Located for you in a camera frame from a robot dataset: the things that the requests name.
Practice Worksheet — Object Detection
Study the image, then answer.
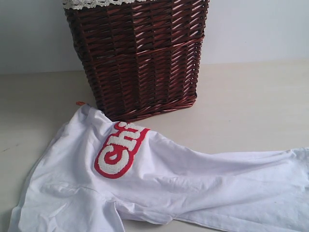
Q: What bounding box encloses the orange garment tag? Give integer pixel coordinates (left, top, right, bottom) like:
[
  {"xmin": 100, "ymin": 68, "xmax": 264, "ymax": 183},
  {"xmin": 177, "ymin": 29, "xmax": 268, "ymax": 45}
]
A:
[{"xmin": 75, "ymin": 101, "xmax": 84, "ymax": 106}]

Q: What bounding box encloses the dark brown wicker basket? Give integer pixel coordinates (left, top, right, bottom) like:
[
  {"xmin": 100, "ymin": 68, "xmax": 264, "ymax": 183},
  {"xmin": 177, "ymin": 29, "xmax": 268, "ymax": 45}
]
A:
[{"xmin": 64, "ymin": 0, "xmax": 209, "ymax": 121}]

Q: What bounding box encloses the white shirt garment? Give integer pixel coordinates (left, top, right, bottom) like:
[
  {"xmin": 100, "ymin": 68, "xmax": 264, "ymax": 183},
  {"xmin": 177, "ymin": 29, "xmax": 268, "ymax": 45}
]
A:
[{"xmin": 9, "ymin": 105, "xmax": 309, "ymax": 232}]

